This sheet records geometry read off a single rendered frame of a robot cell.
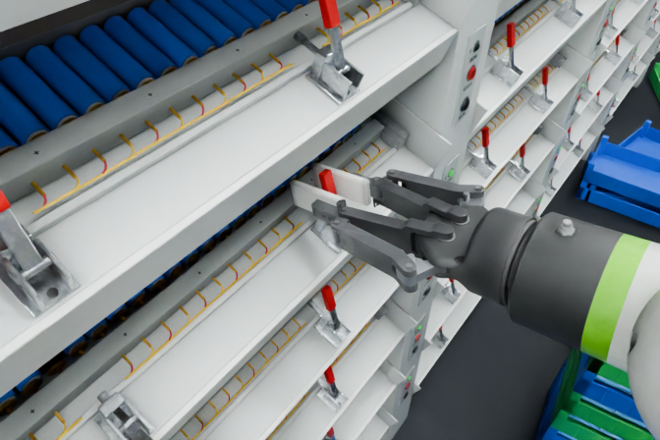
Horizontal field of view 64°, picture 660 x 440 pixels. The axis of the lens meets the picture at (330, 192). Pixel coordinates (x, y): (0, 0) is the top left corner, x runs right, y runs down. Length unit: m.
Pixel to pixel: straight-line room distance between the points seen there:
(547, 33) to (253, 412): 0.79
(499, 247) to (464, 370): 1.13
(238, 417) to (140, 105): 0.41
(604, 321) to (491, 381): 1.15
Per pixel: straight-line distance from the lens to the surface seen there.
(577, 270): 0.40
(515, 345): 1.61
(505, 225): 0.43
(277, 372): 0.69
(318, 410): 0.88
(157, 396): 0.49
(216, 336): 0.51
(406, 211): 0.50
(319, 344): 0.72
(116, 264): 0.34
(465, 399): 1.49
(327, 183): 0.52
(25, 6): 0.26
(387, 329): 0.96
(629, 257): 0.40
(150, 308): 0.49
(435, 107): 0.64
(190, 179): 0.37
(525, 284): 0.40
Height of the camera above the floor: 1.30
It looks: 42 degrees down
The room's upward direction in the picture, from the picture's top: straight up
